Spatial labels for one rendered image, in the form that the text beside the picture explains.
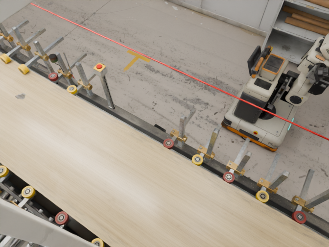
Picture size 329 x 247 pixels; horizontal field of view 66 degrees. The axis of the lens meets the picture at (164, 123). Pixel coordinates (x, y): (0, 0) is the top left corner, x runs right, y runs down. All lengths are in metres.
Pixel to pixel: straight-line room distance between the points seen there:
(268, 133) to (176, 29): 2.26
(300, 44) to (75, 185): 3.53
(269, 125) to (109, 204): 1.90
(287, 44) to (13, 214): 3.93
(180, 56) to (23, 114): 2.32
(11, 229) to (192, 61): 3.38
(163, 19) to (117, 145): 2.93
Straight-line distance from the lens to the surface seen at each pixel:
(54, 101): 2.34
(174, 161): 1.86
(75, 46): 4.20
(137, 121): 2.27
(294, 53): 4.06
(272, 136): 2.88
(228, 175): 1.87
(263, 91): 2.48
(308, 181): 2.13
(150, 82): 3.47
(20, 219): 0.64
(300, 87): 2.55
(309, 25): 3.80
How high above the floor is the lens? 2.61
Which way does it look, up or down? 58 degrees down
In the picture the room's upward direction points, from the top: 1 degrees counter-clockwise
